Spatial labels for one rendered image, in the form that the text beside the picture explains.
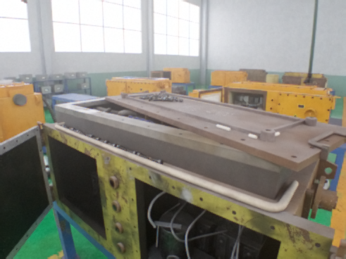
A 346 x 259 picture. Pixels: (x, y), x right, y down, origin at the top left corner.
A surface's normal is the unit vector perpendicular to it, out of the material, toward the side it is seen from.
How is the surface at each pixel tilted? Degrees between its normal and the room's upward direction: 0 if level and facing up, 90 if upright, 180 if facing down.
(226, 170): 90
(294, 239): 90
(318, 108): 90
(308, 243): 90
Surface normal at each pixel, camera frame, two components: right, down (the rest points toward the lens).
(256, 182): -0.64, 0.22
